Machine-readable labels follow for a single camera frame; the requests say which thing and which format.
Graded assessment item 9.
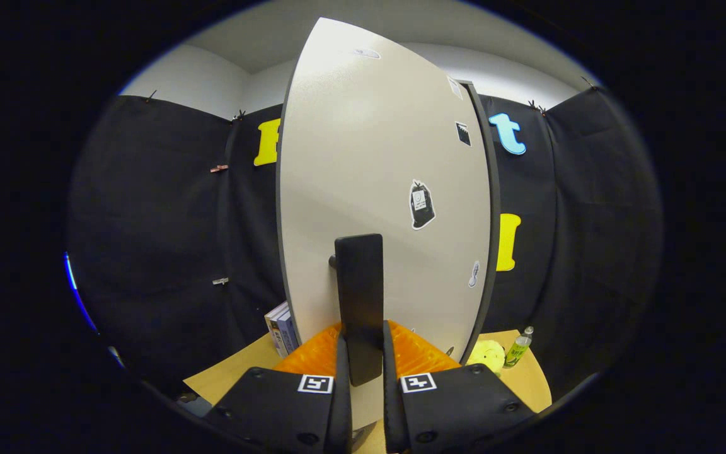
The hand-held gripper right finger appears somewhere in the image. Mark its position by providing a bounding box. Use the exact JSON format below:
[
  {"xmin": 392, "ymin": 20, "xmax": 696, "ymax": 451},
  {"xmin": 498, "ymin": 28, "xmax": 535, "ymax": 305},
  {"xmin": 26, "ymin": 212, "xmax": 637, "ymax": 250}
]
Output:
[{"xmin": 381, "ymin": 319, "xmax": 538, "ymax": 454}]

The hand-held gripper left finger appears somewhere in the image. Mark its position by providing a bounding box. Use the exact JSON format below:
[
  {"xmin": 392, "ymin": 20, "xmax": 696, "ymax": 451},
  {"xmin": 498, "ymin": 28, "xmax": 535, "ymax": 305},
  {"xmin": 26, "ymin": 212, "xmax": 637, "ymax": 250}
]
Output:
[{"xmin": 204, "ymin": 322, "xmax": 354, "ymax": 454}]

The dark grey shoe cabinet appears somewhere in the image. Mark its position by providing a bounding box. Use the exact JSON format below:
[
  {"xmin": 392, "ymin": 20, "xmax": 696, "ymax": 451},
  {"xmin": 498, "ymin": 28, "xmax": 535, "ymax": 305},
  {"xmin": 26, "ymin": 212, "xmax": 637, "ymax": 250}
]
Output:
[{"xmin": 461, "ymin": 79, "xmax": 502, "ymax": 366}]

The beige book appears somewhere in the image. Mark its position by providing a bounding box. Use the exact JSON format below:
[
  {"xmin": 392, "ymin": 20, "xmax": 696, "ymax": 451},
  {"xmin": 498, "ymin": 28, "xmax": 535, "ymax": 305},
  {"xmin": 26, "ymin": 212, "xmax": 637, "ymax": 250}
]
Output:
[{"xmin": 265, "ymin": 301, "xmax": 289, "ymax": 359}]

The yellow plush toy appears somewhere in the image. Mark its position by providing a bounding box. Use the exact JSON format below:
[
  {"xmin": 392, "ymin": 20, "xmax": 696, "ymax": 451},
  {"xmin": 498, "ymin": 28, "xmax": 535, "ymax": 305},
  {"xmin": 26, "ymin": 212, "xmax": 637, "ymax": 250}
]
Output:
[{"xmin": 466, "ymin": 339, "xmax": 507, "ymax": 374}]

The small green bottle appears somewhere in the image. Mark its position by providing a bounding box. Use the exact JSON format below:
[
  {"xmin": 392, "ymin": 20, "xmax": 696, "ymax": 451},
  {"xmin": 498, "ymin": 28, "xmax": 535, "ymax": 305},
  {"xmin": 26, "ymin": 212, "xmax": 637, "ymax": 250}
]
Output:
[{"xmin": 504, "ymin": 326, "xmax": 534, "ymax": 368}]

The black backdrop cloth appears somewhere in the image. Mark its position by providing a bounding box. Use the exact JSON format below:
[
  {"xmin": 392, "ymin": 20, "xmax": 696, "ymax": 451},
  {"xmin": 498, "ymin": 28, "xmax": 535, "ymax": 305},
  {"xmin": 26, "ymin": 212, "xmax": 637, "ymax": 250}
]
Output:
[{"xmin": 67, "ymin": 85, "xmax": 665, "ymax": 404}]

